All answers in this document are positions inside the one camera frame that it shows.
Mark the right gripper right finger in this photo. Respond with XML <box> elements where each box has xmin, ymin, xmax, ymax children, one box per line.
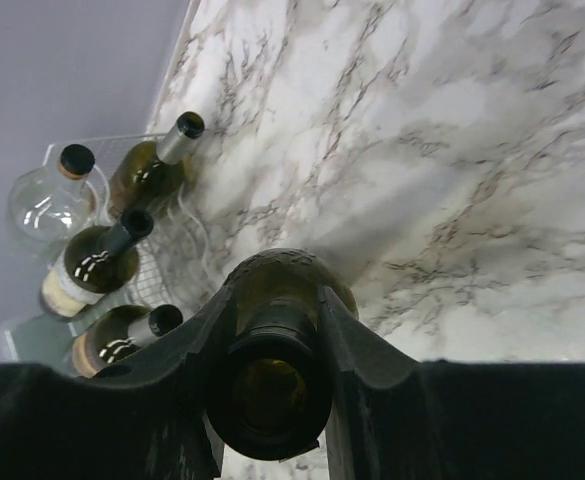
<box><xmin>318</xmin><ymin>287</ymin><xmax>417</xmax><ymax>479</ymax></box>

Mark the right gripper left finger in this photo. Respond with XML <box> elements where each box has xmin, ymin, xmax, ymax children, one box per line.
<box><xmin>91</xmin><ymin>287</ymin><xmax>237</xmax><ymax>479</ymax></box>

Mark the green bottle brown label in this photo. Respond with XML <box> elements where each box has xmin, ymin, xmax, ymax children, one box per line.
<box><xmin>71</xmin><ymin>304</ymin><xmax>184</xmax><ymax>378</ymax></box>

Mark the green bottle white label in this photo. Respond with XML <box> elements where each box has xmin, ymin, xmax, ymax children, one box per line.
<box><xmin>41</xmin><ymin>207</ymin><xmax>154</xmax><ymax>318</ymax></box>

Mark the green bottle silver neck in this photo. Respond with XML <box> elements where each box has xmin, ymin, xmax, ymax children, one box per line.
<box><xmin>108</xmin><ymin>111</ymin><xmax>206</xmax><ymax>219</ymax></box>

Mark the clear bottle on rack top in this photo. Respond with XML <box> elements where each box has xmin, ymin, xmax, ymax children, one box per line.
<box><xmin>6</xmin><ymin>144</ymin><xmax>98</xmax><ymax>264</ymax></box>

